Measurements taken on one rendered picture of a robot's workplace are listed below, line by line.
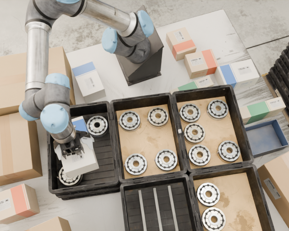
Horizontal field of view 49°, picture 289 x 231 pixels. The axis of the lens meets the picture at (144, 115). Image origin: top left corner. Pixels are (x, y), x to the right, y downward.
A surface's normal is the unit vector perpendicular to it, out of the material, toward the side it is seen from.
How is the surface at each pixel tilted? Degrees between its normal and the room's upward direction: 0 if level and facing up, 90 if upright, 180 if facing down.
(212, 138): 0
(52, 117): 0
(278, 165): 0
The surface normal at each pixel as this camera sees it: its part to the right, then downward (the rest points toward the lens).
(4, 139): 0.00, -0.39
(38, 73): 0.39, -0.38
